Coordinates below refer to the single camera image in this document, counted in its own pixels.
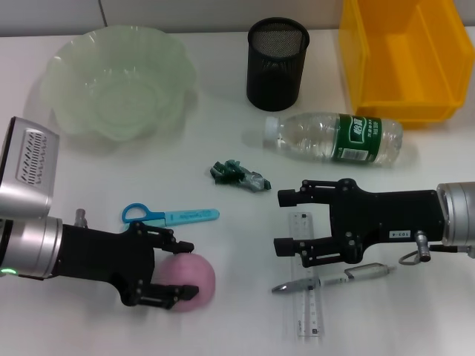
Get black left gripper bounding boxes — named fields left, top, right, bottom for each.
left=55, top=221, right=200, bottom=309

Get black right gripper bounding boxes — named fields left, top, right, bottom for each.
left=273, top=178, right=448, bottom=268

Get pink peach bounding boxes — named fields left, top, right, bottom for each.
left=159, top=253, right=217, bottom=314

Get green plastic wrapper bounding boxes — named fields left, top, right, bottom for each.
left=209, top=158, right=272, bottom=194

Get clear bottle green label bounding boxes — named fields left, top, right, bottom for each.
left=262, top=112, right=404, bottom=168

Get blue scissors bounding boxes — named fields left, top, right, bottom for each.
left=121, top=202, right=220, bottom=233

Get silver white pen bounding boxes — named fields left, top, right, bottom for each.
left=270, top=262, right=397, bottom=294

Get transparent ruler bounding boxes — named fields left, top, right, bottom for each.
left=287, top=211, right=326, bottom=337

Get green glass fruit plate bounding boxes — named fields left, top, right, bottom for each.
left=39, top=30, right=200, bottom=144

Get black mesh cup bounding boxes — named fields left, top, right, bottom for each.
left=246, top=16, right=311, bottom=112

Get yellow plastic bin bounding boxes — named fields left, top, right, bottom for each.
left=337, top=0, right=471, bottom=130

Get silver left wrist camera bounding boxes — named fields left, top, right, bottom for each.
left=0, top=116, right=60, bottom=218

